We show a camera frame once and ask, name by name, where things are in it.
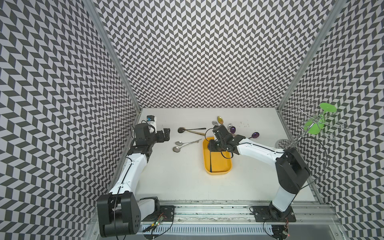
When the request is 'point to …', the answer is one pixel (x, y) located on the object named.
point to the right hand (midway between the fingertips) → (209, 148)
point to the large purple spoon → (255, 135)
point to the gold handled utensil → (196, 132)
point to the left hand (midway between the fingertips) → (161, 130)
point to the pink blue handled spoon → (211, 169)
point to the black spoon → (182, 129)
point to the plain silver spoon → (177, 149)
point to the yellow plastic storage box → (221, 161)
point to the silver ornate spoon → (179, 143)
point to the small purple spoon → (233, 129)
